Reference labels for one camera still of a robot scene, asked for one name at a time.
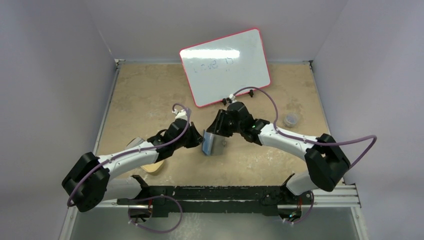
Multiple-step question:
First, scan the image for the red framed whiteboard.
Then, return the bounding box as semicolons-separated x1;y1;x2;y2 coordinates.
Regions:
179;28;271;108

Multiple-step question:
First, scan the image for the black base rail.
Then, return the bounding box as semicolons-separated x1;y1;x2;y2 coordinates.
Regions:
117;175;314;221

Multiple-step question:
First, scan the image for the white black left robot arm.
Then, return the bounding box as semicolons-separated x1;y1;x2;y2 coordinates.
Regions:
61;118;204;212

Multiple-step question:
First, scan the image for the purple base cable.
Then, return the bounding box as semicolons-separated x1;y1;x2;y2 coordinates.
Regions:
127;194;184;234
283;192;316;227

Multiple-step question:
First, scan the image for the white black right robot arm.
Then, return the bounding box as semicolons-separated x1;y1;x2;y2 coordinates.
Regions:
206;102;351;204

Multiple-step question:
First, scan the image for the aluminium frame rail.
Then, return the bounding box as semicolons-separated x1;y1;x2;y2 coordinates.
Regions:
67;183;362;210

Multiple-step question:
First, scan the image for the grey leather card holder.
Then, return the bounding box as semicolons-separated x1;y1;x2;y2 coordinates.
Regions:
201;130;227;156

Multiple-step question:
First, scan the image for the beige plastic tray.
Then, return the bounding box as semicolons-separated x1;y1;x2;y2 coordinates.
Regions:
125;137;166;175

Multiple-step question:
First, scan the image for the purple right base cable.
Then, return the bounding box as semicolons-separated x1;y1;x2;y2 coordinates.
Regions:
283;192;316;227

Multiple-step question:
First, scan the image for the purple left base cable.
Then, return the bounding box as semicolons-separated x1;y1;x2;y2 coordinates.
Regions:
127;194;184;234

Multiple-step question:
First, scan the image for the small clear plastic cup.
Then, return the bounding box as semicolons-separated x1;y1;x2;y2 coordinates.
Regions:
283;112;300;128

